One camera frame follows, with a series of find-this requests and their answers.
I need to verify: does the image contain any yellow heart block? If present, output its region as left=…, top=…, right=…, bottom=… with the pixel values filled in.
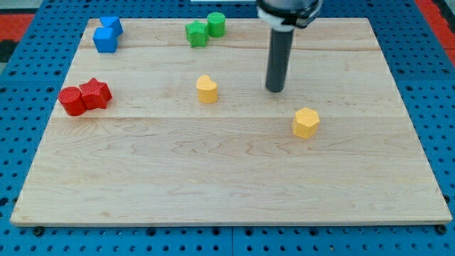
left=196, top=75, right=218, bottom=104

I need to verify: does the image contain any red star block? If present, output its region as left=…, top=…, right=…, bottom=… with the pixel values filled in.
left=79, top=78, right=112, bottom=110

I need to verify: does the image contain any light wooden board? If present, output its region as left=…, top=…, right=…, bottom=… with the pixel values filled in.
left=11, top=18, right=452, bottom=227

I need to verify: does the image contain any green star block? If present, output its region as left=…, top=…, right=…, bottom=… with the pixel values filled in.
left=185, top=20, right=209, bottom=48

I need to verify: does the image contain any blue pentagon block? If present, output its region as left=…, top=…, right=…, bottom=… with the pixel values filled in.
left=99, top=16, right=123, bottom=37

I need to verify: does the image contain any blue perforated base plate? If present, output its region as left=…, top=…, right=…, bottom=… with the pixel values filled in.
left=1, top=1, right=454, bottom=255

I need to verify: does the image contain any green cylinder block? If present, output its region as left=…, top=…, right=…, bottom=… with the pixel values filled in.
left=207, top=12, right=226, bottom=38

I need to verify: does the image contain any yellow hexagon block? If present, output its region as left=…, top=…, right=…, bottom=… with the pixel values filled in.
left=292, top=107, right=320, bottom=139

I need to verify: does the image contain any black robot wrist flange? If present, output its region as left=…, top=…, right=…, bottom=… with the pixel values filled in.
left=256, top=0, right=323, bottom=28

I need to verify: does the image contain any blue cube block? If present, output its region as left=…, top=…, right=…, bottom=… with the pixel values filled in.
left=92, top=28, right=118, bottom=53

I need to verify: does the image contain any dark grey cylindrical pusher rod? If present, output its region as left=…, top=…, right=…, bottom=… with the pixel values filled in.
left=265, top=29, right=294, bottom=92

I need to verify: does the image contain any red cylinder block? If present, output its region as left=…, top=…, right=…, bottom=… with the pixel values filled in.
left=58, top=87, right=87, bottom=116

